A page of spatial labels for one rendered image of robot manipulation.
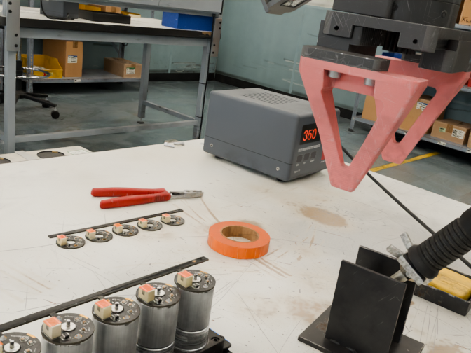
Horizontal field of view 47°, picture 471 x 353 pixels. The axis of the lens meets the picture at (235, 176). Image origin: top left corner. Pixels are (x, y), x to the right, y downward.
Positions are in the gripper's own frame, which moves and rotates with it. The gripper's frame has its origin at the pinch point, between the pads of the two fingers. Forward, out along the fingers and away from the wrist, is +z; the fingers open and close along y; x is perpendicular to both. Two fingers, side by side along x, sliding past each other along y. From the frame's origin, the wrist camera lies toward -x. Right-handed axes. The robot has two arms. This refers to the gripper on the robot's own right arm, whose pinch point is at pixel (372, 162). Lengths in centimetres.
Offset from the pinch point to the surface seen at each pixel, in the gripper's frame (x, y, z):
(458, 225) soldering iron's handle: 6.3, 0.7, 2.2
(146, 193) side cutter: -26.6, -8.8, 13.0
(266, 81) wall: -280, -490, 75
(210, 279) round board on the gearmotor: -5.0, 10.0, 7.2
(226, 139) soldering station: -28.9, -27.4, 10.0
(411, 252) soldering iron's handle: 4.1, 0.7, 4.9
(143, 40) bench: -202, -200, 22
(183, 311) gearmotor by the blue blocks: -5.4, 11.9, 8.7
